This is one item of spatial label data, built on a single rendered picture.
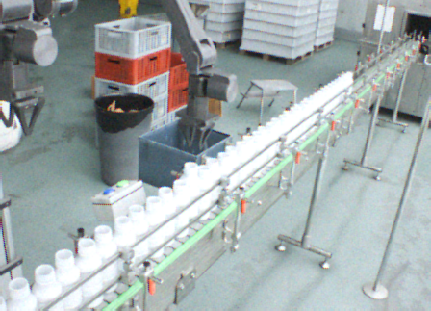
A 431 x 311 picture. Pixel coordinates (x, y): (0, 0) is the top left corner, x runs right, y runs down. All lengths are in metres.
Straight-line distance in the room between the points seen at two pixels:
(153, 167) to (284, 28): 6.12
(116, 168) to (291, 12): 5.12
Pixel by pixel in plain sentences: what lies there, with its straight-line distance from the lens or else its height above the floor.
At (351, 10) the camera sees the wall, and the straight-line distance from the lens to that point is 11.70.
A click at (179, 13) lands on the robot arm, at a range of 1.17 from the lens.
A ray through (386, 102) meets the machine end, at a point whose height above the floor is 0.19.
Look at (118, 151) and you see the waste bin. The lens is 3.42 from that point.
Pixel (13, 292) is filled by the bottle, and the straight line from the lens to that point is 0.93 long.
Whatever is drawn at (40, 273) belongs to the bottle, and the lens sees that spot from 0.99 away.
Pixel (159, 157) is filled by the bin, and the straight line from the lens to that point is 2.04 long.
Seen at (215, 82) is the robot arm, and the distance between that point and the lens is 1.15.
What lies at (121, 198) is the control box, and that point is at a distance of 1.29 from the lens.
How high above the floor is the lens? 1.77
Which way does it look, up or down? 24 degrees down
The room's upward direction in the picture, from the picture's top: 6 degrees clockwise
